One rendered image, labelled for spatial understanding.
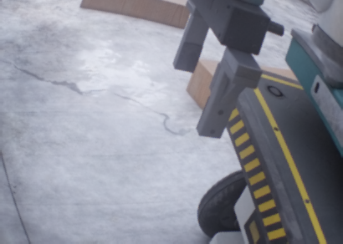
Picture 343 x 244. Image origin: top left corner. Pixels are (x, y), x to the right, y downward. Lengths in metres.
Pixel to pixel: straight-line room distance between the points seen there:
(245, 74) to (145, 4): 1.28
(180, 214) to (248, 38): 0.55
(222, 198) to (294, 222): 0.32
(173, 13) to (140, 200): 0.92
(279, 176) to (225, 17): 0.22
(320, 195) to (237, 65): 0.24
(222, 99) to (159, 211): 0.49
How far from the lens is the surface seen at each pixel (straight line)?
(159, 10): 1.74
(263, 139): 0.65
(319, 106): 0.70
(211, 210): 0.85
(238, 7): 0.47
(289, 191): 0.58
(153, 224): 0.92
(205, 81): 1.30
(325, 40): 0.72
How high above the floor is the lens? 0.63
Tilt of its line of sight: 30 degrees down
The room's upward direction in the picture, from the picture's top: 20 degrees clockwise
